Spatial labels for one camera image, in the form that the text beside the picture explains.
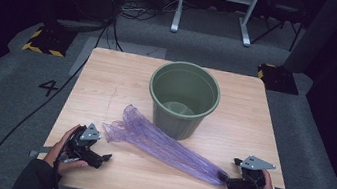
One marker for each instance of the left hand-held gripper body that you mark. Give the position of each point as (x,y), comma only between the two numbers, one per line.
(81,147)

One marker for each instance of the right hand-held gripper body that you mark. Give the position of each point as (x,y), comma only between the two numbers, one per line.
(251,182)

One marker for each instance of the purple plastic bag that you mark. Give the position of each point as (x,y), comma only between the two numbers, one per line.
(162,145)

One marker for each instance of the green plastic bin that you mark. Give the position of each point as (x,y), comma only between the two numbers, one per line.
(182,123)

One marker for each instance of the person's left hand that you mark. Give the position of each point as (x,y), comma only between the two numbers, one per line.
(53,154)

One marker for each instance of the black yellow striped base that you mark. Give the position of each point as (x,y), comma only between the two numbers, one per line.
(49,43)
(278,79)

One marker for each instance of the black stand legs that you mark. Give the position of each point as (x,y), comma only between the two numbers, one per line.
(279,26)

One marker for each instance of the grey pillar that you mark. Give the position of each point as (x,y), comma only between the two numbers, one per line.
(320,33)

